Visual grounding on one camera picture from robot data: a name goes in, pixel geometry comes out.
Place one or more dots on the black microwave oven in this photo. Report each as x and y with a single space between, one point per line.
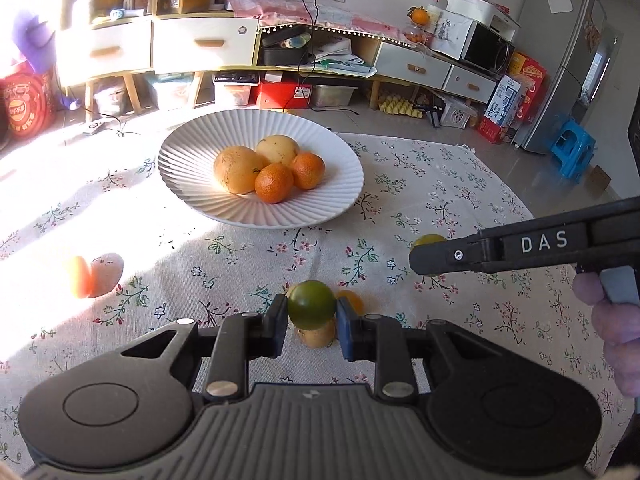
486 50

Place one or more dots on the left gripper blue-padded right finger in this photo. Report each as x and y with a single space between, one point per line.
380 340

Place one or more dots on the silver refrigerator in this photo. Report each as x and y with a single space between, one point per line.
571 40

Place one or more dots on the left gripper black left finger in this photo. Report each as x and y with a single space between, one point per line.
241 339

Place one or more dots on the blue plastic stool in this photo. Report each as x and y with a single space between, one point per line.
573 150

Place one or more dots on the floral white tablecloth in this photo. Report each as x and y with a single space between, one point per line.
154 260

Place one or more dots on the red storage box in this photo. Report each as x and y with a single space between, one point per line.
284 95

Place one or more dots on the white ribbed plate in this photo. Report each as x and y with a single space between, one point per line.
186 164

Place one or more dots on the right hand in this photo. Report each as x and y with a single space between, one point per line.
618 325

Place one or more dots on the sunlit orange tomato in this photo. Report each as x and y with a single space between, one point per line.
80 278

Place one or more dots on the low white tv cabinet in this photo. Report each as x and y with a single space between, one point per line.
386 59

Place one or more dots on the large yellow passion fruit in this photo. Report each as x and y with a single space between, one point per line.
277 149

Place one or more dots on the amber cherry tomato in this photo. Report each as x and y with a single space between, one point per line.
354 300

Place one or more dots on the white drawer cabinet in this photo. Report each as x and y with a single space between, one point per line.
125 39

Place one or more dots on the large orange passion fruit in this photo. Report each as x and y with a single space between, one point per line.
236 169

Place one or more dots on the tangerine with stem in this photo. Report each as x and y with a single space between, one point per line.
274 183

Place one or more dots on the red round drum container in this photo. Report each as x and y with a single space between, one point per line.
28 99

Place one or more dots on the brown longan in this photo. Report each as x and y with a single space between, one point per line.
290 291
319 338

